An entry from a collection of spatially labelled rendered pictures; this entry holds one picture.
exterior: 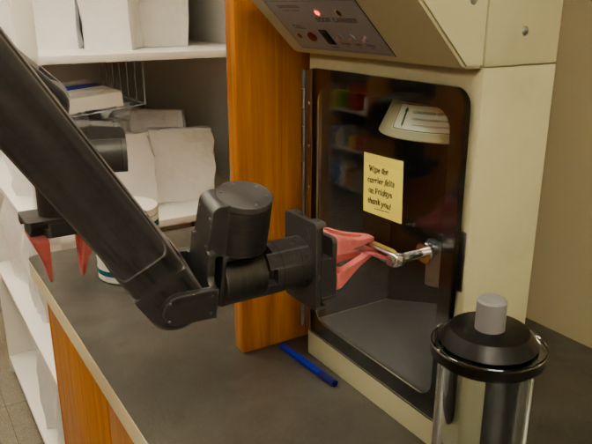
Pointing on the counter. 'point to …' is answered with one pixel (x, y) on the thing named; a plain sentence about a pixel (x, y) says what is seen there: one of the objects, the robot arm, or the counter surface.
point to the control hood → (417, 31)
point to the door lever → (397, 253)
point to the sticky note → (383, 187)
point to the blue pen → (308, 365)
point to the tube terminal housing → (483, 167)
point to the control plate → (287, 16)
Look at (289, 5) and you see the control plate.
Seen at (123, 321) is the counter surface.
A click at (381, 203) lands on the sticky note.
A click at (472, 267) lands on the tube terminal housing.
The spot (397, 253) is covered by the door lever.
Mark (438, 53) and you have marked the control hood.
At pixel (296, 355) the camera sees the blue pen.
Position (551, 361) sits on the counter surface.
